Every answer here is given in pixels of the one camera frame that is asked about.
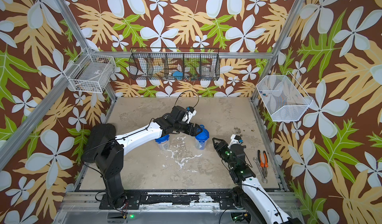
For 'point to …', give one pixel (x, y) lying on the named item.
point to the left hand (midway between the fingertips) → (199, 127)
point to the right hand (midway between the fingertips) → (211, 140)
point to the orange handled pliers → (264, 165)
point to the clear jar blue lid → (163, 142)
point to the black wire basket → (197, 63)
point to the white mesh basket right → (284, 99)
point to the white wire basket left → (92, 72)
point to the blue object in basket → (178, 75)
